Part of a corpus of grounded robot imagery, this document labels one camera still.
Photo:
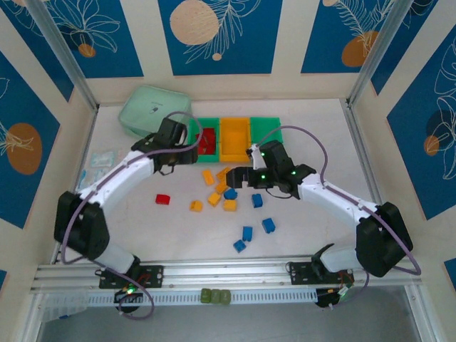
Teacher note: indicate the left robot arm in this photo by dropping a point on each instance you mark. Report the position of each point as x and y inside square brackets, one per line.
[117, 178]

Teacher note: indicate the clear plastic bag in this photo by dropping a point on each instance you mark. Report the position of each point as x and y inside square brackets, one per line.
[60, 306]

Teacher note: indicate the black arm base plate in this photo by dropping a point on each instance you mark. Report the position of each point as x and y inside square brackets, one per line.
[299, 272]
[156, 276]

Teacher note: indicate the green plastic bin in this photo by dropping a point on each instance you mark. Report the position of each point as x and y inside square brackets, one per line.
[210, 159]
[267, 123]

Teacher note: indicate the aluminium mounting rail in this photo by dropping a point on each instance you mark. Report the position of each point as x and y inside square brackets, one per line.
[228, 272]

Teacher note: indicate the aluminium frame post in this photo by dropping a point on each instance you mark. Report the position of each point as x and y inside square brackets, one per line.
[65, 53]
[378, 53]

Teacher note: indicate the orange lego brick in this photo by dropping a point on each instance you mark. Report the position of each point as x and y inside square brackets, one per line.
[229, 205]
[207, 177]
[222, 172]
[196, 206]
[214, 199]
[221, 186]

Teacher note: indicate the orange plastic bin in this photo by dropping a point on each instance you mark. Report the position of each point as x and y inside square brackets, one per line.
[233, 142]

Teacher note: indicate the small olive green block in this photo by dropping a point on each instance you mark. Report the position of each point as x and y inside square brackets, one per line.
[216, 296]
[225, 297]
[206, 296]

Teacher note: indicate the blue lego brick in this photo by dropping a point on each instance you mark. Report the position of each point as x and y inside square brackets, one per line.
[239, 246]
[231, 193]
[257, 200]
[248, 233]
[269, 225]

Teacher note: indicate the teal patterned packet clear bag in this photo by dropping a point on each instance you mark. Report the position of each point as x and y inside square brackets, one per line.
[101, 159]

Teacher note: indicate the mint green fabric pouch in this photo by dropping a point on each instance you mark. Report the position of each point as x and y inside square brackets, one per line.
[149, 103]

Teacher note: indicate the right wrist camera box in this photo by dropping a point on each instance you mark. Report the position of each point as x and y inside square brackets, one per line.
[256, 156]

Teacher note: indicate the black controller board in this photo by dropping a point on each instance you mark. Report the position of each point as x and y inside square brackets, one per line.
[333, 297]
[128, 292]

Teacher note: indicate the aluminium side rail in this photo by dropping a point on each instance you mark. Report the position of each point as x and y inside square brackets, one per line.
[87, 135]
[359, 135]

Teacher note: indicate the blue and white packet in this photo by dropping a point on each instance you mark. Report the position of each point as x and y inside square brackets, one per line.
[83, 178]

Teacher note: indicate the blue floral wall panel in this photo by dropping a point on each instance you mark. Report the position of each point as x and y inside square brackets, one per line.
[57, 73]
[320, 42]
[21, 107]
[450, 270]
[2, 279]
[390, 64]
[427, 178]
[249, 53]
[107, 42]

